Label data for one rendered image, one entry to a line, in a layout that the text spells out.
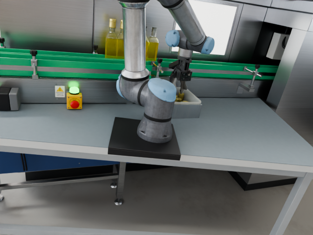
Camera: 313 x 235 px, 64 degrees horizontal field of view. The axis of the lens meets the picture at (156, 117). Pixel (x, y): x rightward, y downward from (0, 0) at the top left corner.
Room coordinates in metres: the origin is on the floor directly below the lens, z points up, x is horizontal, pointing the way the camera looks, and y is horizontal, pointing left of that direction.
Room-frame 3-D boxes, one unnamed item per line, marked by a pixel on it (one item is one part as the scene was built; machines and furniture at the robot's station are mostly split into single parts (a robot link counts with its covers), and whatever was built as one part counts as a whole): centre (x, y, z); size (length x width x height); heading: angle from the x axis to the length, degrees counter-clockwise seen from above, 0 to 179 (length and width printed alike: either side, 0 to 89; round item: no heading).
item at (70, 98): (1.12, 0.41, 0.79); 0.07 x 0.07 x 0.07; 23
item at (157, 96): (0.96, 0.00, 0.94); 0.13 x 0.12 x 0.14; 56
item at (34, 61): (1.07, 0.58, 0.94); 0.07 x 0.04 x 0.13; 23
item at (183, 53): (1.32, -0.10, 1.06); 0.08 x 0.08 x 0.05
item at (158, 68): (1.35, 0.04, 0.95); 0.17 x 0.03 x 0.12; 23
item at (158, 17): (1.64, 0.01, 1.15); 0.90 x 0.03 x 0.34; 113
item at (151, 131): (0.95, 0.00, 0.82); 0.15 x 0.15 x 0.10
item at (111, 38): (1.38, 0.30, 0.99); 0.06 x 0.06 x 0.21; 22
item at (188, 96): (1.30, -0.10, 0.80); 0.22 x 0.17 x 0.09; 23
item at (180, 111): (1.33, -0.09, 0.79); 0.27 x 0.17 x 0.08; 23
